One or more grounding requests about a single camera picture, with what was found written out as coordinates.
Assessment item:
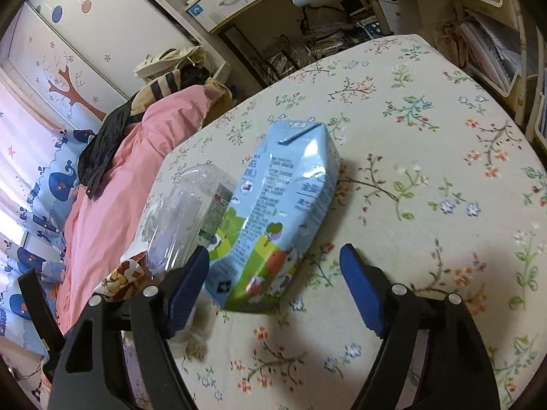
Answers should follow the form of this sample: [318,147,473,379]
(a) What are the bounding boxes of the white bookshelf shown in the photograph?
[456,0,546,142]

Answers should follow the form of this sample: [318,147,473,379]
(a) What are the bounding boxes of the snack wrapper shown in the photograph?
[94,252,152,302]

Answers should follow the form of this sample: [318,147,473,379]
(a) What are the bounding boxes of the whale pattern curtain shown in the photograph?
[0,127,97,359]

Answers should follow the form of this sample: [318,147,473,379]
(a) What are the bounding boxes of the black clothing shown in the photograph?
[78,95,144,200]

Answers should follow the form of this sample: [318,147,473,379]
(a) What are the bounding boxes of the striped pillow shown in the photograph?
[131,69,181,115]

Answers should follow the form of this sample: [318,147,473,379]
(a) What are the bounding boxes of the clear plastic bottle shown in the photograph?
[142,164,236,279]

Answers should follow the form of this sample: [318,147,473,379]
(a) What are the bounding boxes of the white wardrobe tree decal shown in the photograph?
[1,0,218,131]

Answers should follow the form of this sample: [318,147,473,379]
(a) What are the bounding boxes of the floral bed sheet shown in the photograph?
[148,35,546,409]

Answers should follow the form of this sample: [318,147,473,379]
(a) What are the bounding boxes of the beige tote bag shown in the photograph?
[134,46,208,82]

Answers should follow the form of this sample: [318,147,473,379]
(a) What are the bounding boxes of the pink quilt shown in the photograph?
[56,85,223,332]

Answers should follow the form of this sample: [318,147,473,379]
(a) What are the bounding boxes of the blue milk carton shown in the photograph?
[204,120,340,313]

